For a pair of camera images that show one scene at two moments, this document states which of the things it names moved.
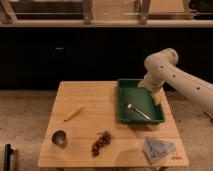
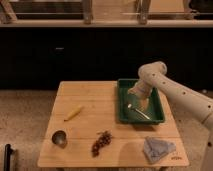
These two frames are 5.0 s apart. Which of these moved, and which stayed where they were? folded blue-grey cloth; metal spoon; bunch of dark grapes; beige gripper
Moved: beige gripper
Stayed: metal spoon; folded blue-grey cloth; bunch of dark grapes
